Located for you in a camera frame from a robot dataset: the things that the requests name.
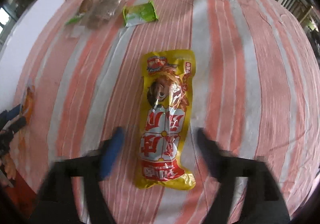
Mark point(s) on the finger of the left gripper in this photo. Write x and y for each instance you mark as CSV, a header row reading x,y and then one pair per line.
x,y
8,135
8,115

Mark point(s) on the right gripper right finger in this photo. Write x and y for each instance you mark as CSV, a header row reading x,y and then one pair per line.
x,y
263,201

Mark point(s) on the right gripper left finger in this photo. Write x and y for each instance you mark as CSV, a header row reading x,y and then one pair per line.
x,y
56,203

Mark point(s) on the yellow red sausage packet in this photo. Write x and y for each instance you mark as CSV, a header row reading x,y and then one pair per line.
x,y
165,112

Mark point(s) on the white cardboard box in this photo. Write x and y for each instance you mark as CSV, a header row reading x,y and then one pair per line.
x,y
19,43

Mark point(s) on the striped pink tablecloth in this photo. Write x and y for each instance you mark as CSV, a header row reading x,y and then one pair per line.
x,y
242,69

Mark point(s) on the clear bag brown cakes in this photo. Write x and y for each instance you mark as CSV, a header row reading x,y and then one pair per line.
x,y
92,14

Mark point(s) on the green snack packet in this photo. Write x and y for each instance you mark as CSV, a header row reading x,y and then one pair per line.
x,y
139,14

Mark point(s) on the wooden side shelf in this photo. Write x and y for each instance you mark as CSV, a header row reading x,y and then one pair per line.
x,y
304,11

